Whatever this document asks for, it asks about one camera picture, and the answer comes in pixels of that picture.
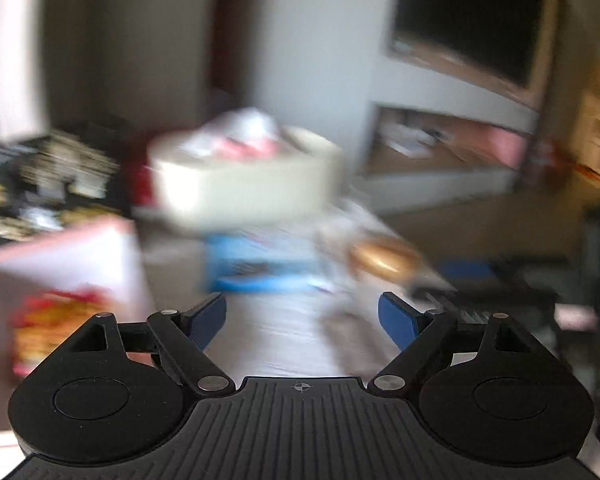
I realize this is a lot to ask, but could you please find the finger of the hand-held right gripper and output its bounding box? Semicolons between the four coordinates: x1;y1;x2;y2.
411;257;563;325

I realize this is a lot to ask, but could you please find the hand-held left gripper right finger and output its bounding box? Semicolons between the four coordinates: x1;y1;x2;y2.
370;291;572;397

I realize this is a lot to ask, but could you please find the white wall shelf unit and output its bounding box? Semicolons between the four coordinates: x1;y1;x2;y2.
357;101;538;198

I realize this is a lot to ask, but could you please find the red yellow snack packet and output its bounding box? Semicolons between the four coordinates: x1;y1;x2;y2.
11;287;115;380

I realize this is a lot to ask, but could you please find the golden bun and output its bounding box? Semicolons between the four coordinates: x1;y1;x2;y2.
346;236;425;285

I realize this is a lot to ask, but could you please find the pink box on shelf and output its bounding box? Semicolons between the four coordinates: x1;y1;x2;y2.
482;124;527;167

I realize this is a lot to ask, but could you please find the blue white snack packet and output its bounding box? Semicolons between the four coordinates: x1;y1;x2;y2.
204;231;327;295

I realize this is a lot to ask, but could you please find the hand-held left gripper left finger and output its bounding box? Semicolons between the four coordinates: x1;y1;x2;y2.
42;292;237;398

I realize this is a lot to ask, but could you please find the white tissue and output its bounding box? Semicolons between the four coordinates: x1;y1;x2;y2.
197;106;283;153

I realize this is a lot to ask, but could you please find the white textured cloth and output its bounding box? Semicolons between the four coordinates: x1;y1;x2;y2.
130;195;461;378

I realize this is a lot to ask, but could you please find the black television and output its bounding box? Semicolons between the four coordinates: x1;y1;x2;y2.
389;0;553;103

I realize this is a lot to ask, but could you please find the pink bead ornament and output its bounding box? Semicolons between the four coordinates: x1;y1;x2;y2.
214;136;277;162

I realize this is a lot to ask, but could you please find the pink cardboard box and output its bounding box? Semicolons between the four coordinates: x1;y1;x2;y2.
0;216;153;391

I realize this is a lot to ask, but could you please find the red container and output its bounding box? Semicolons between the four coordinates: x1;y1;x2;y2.
131;162;157;207

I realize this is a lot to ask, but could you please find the black gold-print snack bag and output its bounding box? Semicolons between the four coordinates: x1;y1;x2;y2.
0;127;133;251

